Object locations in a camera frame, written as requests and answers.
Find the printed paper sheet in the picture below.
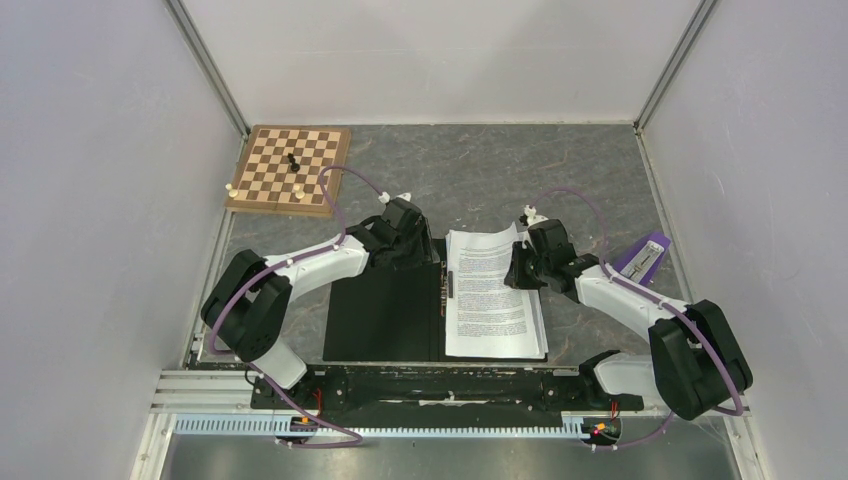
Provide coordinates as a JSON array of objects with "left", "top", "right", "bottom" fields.
[
  {"left": 445, "top": 225, "right": 546, "bottom": 360},
  {"left": 521, "top": 232, "right": 549, "bottom": 360}
]

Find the blue folder with black inside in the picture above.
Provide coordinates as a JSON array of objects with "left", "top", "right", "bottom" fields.
[{"left": 322, "top": 238, "right": 541, "bottom": 362}]

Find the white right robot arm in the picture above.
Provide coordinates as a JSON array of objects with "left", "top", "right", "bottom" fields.
[{"left": 504, "top": 214, "right": 754, "bottom": 420}]

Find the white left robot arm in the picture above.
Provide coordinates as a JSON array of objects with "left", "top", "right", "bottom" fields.
[{"left": 200, "top": 196, "right": 436, "bottom": 408}]

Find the purple metronome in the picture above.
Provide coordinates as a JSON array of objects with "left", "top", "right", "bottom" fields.
[{"left": 612, "top": 231, "right": 672, "bottom": 287}]

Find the black chess pawn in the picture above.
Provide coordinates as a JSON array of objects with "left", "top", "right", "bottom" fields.
[{"left": 286, "top": 153, "right": 301, "bottom": 173}]

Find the wooden chessboard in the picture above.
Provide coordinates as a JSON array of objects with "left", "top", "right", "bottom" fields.
[{"left": 225, "top": 125, "right": 351, "bottom": 217}]

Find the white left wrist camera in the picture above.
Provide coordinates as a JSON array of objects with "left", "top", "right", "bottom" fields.
[{"left": 378, "top": 191, "right": 411, "bottom": 204}]

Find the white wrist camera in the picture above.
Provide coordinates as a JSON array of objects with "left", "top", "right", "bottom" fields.
[
  {"left": 519, "top": 205, "right": 548, "bottom": 229},
  {"left": 378, "top": 191, "right": 411, "bottom": 204}
]

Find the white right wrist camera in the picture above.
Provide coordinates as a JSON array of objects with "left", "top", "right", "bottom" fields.
[{"left": 519, "top": 205, "right": 548, "bottom": 229}]

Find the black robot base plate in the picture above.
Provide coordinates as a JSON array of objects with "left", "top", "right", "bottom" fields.
[{"left": 287, "top": 363, "right": 645, "bottom": 429}]

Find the aluminium frame rail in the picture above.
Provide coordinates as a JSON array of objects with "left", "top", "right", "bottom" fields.
[{"left": 129, "top": 331, "right": 266, "bottom": 480}]

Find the light blue cable duct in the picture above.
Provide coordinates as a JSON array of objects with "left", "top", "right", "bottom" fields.
[{"left": 174, "top": 413, "right": 598, "bottom": 440}]

